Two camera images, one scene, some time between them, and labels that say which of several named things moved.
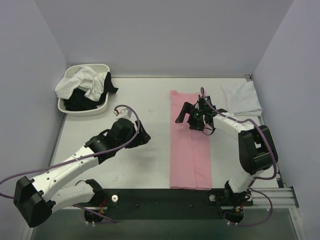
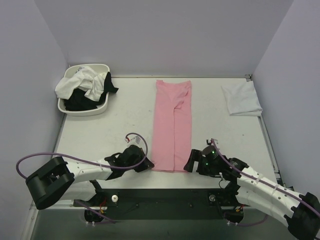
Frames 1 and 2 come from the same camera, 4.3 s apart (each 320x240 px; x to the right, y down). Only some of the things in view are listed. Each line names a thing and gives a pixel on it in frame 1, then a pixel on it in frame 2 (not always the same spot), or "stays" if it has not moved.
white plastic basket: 101,109 stays
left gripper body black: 141,135 -> 144,164
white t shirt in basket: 85,78 stays
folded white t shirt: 242,99 stays
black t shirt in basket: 79,101 stays
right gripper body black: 192,116 -> 194,161
